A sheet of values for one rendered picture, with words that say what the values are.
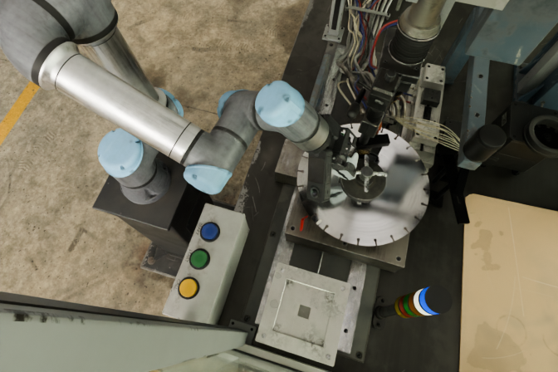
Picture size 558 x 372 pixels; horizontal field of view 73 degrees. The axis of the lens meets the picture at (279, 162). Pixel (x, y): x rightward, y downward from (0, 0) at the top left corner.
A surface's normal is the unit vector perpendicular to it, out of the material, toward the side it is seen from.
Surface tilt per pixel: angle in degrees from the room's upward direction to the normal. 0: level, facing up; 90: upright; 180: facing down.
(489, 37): 90
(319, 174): 52
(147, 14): 0
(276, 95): 32
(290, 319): 0
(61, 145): 0
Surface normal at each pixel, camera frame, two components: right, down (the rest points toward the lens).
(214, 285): -0.01, -0.42
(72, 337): 0.96, 0.25
